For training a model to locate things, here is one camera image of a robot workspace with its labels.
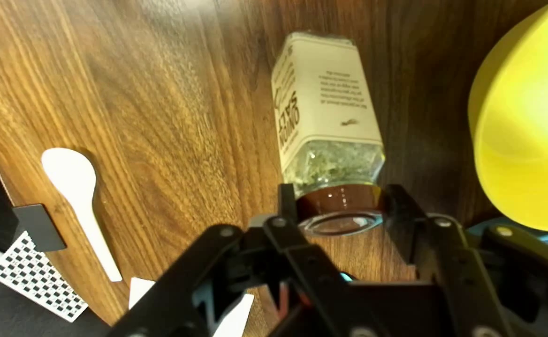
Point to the black white dotted calibration card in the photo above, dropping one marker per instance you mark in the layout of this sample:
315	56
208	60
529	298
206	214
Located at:
30	273

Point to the yellow plastic bowl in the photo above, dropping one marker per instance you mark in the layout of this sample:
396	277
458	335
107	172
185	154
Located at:
506	114

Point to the glass spice bottle white label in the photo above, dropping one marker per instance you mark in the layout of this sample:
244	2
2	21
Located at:
328	141

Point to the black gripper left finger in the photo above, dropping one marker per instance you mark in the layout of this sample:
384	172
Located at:
208	279

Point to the white plastic spoon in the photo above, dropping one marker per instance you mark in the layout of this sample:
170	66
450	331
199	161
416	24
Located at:
75	180

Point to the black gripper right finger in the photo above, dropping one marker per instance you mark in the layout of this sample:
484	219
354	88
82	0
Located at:
491	283

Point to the round dark wooden table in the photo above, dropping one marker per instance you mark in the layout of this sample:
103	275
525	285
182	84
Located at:
170	103

